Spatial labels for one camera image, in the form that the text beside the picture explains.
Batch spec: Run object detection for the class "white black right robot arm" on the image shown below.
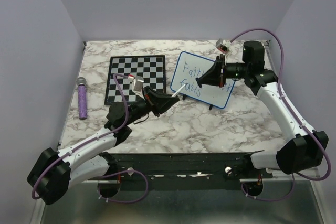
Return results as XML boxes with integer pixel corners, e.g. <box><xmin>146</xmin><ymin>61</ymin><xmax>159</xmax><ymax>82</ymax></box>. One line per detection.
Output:
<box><xmin>196</xmin><ymin>39</ymin><xmax>329</xmax><ymax>178</ymax></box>

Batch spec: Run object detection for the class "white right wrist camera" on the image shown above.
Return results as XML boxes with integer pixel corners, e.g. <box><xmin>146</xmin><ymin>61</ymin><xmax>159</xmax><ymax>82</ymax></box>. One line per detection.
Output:
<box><xmin>215</xmin><ymin>38</ymin><xmax>232</xmax><ymax>56</ymax></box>

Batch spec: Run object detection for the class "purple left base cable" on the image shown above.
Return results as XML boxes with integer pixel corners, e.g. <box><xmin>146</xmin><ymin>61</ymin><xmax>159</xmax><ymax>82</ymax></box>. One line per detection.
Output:
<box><xmin>98</xmin><ymin>168</ymin><xmax>150</xmax><ymax>204</ymax></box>

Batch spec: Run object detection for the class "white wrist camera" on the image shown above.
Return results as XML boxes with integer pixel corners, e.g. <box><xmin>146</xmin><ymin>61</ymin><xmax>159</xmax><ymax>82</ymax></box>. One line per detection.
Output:
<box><xmin>215</xmin><ymin>38</ymin><xmax>232</xmax><ymax>56</ymax></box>
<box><xmin>128</xmin><ymin>74</ymin><xmax>144</xmax><ymax>96</ymax></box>

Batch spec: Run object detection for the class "purple toy microphone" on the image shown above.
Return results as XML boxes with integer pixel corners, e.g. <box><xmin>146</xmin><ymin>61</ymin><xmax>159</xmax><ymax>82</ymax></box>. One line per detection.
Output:
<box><xmin>76</xmin><ymin>77</ymin><xmax>87</xmax><ymax>120</ymax></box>

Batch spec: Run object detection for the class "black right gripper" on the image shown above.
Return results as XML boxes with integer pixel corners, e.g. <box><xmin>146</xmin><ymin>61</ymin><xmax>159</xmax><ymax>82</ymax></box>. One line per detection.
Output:
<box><xmin>197</xmin><ymin>55</ymin><xmax>249</xmax><ymax>88</ymax></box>

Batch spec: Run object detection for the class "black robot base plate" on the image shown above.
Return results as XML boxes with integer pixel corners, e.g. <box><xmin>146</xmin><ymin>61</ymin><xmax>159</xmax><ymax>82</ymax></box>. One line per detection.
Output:
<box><xmin>98</xmin><ymin>152</ymin><xmax>272</xmax><ymax>194</ymax></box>

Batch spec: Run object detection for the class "black white chessboard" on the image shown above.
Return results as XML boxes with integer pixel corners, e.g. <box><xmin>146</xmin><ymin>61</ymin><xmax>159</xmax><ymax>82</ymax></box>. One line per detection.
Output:
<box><xmin>104</xmin><ymin>55</ymin><xmax>167</xmax><ymax>105</ymax></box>

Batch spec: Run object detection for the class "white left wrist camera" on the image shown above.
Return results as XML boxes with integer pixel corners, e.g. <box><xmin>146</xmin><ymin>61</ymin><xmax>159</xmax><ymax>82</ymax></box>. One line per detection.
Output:
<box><xmin>128</xmin><ymin>74</ymin><xmax>144</xmax><ymax>96</ymax></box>

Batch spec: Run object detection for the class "white blue whiteboard marker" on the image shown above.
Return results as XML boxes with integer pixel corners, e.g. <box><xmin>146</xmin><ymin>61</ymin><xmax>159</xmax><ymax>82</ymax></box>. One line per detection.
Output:
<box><xmin>172</xmin><ymin>84</ymin><xmax>185</xmax><ymax>97</ymax></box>

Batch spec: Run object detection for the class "blue framed whiteboard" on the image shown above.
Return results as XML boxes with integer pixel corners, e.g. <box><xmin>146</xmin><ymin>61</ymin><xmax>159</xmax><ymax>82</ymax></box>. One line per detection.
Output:
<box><xmin>170</xmin><ymin>51</ymin><xmax>235</xmax><ymax>109</ymax></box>

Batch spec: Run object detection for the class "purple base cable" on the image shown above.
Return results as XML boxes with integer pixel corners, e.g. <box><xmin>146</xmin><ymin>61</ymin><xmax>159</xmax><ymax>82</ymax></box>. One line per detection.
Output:
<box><xmin>98</xmin><ymin>168</ymin><xmax>150</xmax><ymax>204</ymax></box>
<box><xmin>241</xmin><ymin>174</ymin><xmax>296</xmax><ymax>203</ymax></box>

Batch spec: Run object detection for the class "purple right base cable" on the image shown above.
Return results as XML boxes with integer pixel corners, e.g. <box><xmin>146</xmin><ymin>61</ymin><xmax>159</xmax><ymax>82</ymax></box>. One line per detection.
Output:
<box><xmin>241</xmin><ymin>174</ymin><xmax>296</xmax><ymax>203</ymax></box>

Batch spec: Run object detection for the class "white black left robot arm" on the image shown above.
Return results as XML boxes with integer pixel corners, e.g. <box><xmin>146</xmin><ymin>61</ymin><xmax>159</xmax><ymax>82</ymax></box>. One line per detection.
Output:
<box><xmin>27</xmin><ymin>86</ymin><xmax>180</xmax><ymax>205</ymax></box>

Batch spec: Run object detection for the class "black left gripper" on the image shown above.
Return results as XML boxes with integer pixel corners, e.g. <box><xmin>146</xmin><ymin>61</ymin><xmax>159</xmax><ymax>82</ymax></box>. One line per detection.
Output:
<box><xmin>125</xmin><ymin>86</ymin><xmax>180</xmax><ymax>126</ymax></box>

